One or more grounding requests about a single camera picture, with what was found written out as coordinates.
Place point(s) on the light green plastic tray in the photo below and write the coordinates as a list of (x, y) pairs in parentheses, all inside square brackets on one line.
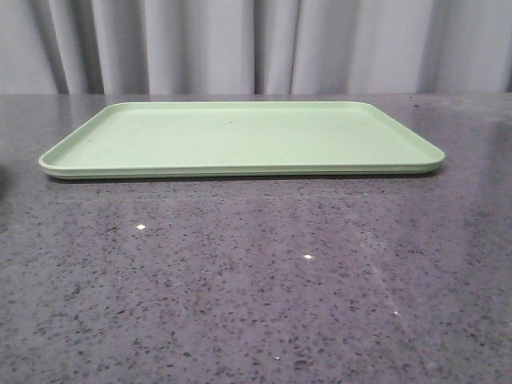
[(214, 139)]

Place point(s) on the grey pleated curtain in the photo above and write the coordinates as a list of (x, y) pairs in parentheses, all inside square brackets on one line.
[(255, 47)]

